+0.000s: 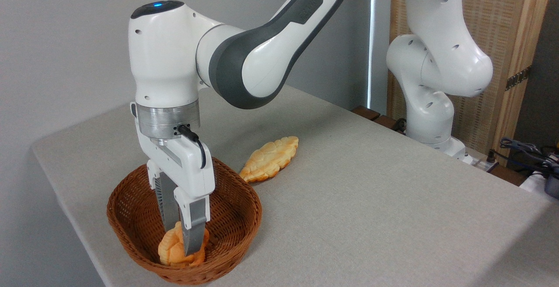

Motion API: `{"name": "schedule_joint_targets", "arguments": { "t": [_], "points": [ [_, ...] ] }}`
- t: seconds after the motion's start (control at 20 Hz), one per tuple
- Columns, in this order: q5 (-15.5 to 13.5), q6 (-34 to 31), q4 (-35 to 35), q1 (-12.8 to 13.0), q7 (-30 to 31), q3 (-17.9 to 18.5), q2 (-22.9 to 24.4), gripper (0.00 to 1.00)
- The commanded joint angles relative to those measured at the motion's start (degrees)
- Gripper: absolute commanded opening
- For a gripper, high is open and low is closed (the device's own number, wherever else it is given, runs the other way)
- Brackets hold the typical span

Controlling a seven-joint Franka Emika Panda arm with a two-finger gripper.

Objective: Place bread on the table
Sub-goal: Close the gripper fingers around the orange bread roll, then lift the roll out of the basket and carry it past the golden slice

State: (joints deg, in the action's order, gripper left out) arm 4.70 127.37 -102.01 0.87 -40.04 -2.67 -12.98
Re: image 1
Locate round golden bread roll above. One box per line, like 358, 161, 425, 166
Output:
158, 221, 210, 270

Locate brown wicker basket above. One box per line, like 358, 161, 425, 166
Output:
107, 156, 263, 285

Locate metal screen hinge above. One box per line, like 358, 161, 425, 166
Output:
505, 66, 533, 91

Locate blue-grey plastic object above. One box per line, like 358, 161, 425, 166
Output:
544, 173, 559, 199

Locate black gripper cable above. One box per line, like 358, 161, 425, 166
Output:
176, 124, 207, 169

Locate long leaf-shaped bread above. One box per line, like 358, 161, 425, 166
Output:
239, 136, 300, 183

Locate tangled black cables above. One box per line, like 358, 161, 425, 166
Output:
487, 137, 559, 175

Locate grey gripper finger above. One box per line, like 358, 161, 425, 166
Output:
174, 187, 210, 256
146, 159, 181, 233

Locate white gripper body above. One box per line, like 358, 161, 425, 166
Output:
130, 102, 216, 201

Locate bright vertical window strip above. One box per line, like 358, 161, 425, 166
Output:
368, 0, 376, 109

